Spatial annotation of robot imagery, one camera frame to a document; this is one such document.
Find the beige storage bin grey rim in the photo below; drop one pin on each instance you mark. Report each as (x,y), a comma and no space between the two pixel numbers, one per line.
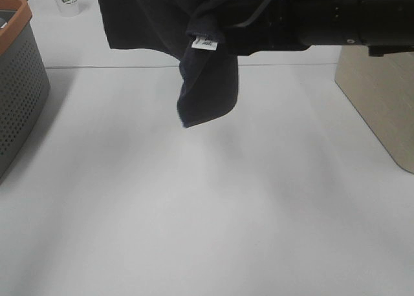
(381,91)

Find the grey perforated basket orange rim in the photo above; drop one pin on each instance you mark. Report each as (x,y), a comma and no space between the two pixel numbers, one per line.
(25,85)

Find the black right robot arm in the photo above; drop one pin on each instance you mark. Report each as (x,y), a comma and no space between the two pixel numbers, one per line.
(383,26)

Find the dark grey towel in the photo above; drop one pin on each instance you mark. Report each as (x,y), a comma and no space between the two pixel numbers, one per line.
(187,30)

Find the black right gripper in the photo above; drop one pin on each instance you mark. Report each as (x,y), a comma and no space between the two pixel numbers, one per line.
(252,26)

